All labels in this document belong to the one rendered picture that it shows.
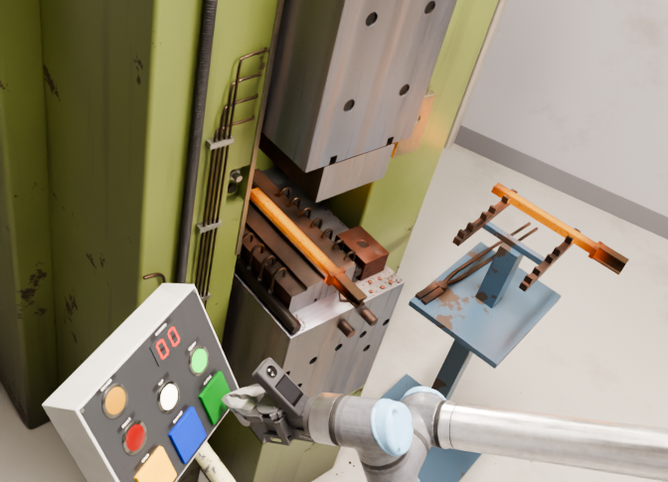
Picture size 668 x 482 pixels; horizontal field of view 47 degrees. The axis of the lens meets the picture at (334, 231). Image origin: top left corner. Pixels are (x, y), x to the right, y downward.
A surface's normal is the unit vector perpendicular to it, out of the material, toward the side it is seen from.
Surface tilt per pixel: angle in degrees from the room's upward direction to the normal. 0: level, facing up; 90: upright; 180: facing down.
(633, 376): 0
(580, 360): 0
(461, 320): 0
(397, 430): 55
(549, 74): 90
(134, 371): 60
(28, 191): 90
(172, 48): 90
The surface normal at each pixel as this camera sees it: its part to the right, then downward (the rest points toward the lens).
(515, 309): 0.21, -0.73
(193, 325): 0.87, 0.00
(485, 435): -0.51, 0.00
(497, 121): -0.44, 0.53
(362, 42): 0.62, 0.61
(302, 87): -0.75, 0.31
